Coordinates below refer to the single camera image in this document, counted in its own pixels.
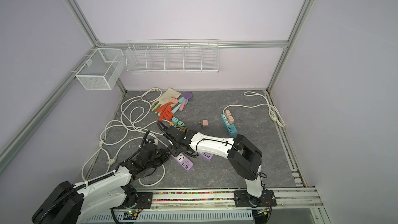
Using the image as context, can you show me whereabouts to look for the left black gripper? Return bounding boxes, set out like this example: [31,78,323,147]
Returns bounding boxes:
[145,149,173,171]

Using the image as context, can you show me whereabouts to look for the purple power strip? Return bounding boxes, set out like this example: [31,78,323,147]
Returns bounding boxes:
[174,153,193,171]
[199,152,214,161]

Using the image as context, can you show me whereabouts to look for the pink plug adapter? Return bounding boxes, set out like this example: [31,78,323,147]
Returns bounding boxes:
[200,119,209,128]

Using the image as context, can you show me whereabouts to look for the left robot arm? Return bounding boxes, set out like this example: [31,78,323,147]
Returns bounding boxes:
[32,143,171,224]

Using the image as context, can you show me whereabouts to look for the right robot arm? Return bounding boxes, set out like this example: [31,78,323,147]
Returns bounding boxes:
[157,122,265,207]

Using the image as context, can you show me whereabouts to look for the pink plug on teal front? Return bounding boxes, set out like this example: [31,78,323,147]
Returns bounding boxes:
[228,116,234,124]

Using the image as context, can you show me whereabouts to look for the pink plug on teal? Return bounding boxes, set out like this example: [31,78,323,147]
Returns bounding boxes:
[228,116,234,124]
[224,110,231,118]

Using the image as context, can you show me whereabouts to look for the pink plug on teal rear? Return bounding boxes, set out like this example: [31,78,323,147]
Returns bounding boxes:
[224,110,231,118]

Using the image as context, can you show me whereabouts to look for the orange power strip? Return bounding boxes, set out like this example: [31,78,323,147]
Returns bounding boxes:
[174,124,187,132]

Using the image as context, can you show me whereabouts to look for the beige and red glove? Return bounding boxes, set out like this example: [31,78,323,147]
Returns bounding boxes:
[151,88,181,120]

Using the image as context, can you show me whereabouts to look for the pastel silicone utensils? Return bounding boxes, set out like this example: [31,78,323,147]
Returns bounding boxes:
[172,92,193,114]

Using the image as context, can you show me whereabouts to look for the teal power strip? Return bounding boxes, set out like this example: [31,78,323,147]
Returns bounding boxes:
[221,113,237,136]

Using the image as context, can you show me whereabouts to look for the white mesh box basket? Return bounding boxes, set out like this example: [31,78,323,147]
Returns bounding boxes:
[75,48,126,91]

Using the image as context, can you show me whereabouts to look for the white tangled cables left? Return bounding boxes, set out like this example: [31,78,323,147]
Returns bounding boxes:
[81,87,175,188]

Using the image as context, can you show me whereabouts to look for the white wire shelf basket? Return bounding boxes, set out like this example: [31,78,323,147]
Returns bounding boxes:
[125,39,220,73]

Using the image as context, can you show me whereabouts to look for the white cable of teal strip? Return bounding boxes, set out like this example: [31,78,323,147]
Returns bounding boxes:
[222,91,286,128]

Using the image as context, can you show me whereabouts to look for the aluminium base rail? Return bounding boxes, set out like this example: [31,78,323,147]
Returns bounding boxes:
[77,188,330,224]

